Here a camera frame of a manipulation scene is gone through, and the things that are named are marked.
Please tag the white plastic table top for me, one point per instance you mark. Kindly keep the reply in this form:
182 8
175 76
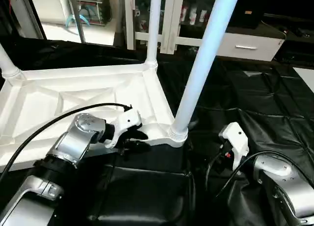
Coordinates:
49 88

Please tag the white plastic table leg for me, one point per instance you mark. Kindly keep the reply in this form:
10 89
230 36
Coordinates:
153 24
6 64
206 49

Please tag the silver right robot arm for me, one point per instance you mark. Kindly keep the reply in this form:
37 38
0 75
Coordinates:
284 182

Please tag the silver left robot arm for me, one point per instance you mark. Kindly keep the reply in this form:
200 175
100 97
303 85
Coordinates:
73 137

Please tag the black work mat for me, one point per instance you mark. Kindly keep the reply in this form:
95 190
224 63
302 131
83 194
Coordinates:
255 98

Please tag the white drawer unit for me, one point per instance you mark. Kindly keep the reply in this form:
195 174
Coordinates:
250 46

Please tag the white glass-door cabinet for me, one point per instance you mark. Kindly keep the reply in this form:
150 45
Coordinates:
142 19

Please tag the blue grey floor appliance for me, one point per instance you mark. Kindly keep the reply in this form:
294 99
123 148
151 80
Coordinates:
91 10

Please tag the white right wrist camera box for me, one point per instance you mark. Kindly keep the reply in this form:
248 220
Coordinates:
235 137

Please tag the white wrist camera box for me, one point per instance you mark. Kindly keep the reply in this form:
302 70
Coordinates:
235 137
125 122

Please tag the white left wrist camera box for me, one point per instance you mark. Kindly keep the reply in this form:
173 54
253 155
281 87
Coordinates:
125 122

